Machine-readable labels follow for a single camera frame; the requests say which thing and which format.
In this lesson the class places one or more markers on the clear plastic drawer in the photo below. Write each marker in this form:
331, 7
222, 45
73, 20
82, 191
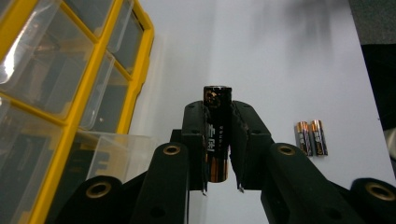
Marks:
124, 155

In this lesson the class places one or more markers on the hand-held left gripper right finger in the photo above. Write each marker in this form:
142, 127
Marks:
249, 146

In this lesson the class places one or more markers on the yellow drawer organizer cabinet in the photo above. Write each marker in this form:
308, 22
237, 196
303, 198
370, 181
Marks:
77, 93

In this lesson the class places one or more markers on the black and gold battery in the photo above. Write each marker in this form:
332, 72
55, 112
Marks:
304, 138
218, 124
319, 137

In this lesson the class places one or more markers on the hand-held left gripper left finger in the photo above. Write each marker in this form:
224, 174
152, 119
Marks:
196, 140

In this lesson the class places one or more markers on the white table mat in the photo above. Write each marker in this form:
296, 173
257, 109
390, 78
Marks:
264, 62

